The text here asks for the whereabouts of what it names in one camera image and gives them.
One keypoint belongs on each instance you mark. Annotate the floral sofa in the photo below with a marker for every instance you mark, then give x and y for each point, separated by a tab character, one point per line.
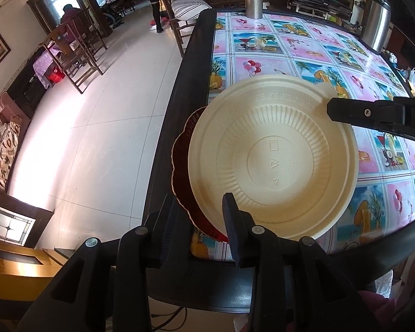
13	126

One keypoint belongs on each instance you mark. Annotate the colourful fruit pattern tablecloth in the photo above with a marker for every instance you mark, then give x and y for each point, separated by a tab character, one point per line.
243	48

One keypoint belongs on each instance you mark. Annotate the red scalloped glass plate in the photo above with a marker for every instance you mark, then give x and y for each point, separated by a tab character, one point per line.
181	181

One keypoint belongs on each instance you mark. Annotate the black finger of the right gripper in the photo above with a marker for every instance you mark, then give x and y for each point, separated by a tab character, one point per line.
383	115

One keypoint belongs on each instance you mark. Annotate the striped cushion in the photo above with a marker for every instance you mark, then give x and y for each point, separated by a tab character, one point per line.
186	10

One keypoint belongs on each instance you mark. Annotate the wooden chair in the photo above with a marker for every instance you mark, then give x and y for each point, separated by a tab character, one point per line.
73	47

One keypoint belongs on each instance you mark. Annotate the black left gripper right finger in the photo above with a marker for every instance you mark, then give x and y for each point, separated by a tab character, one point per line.
259	249

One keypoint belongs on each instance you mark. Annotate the steel kettle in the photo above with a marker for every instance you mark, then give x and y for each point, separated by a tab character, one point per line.
375	24

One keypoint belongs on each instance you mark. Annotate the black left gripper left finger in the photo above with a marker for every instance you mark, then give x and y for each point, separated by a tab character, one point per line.
140	249

